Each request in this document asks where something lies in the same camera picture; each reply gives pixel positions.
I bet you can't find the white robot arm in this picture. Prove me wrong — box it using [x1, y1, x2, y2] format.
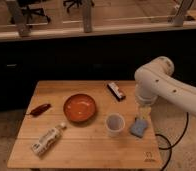
[134, 56, 196, 117]

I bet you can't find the translucent plastic cup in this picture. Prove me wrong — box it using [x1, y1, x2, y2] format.
[105, 113, 125, 137]

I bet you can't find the orange ceramic bowl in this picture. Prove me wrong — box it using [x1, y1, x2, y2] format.
[63, 94, 96, 123]

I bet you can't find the red chili pepper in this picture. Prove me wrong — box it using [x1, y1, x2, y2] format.
[29, 103, 51, 117]

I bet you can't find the blue sponge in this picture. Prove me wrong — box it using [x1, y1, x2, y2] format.
[130, 118, 148, 138]

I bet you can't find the wooden table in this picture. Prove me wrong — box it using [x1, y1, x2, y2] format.
[7, 81, 162, 169]

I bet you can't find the white plastic bottle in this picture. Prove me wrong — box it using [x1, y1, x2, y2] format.
[31, 122, 67, 156]

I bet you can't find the black office chair right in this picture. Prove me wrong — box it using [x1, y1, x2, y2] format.
[63, 0, 95, 13]

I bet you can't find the black office chair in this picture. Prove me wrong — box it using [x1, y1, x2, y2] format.
[63, 0, 95, 13]
[17, 0, 51, 23]

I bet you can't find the black office chair left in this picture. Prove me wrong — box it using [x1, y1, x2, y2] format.
[17, 0, 51, 23]

